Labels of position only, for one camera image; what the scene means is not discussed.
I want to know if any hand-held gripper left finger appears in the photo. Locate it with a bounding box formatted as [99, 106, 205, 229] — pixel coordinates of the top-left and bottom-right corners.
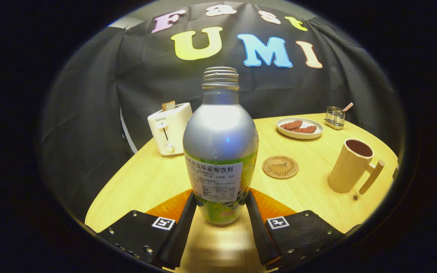
[98, 189, 198, 270]

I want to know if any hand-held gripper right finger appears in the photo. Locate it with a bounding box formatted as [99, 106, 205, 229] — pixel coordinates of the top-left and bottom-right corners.
[246, 188, 347, 270]

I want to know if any black backdrop cloth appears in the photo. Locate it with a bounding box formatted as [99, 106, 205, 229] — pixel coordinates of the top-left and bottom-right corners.
[38, 2, 405, 220]

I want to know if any white toaster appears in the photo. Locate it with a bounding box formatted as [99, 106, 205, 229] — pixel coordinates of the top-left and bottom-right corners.
[147, 102, 193, 156]

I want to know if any wooden table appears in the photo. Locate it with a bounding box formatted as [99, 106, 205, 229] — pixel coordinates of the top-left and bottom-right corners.
[85, 113, 399, 273]

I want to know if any silver green juice bottle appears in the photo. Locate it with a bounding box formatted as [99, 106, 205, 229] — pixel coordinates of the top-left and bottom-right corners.
[182, 67, 259, 225]

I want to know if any beige cup with wooden handle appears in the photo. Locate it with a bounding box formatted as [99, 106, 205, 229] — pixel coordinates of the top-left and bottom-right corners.
[328, 139, 385, 195]

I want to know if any round cork coaster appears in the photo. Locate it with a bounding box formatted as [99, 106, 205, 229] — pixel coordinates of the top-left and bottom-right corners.
[262, 155, 299, 179]

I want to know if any white round plate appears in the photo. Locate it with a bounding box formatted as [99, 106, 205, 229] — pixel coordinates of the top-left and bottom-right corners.
[276, 117, 324, 140]

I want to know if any wire mesh holder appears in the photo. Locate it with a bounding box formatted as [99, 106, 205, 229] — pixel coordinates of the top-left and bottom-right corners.
[324, 106, 346, 130]

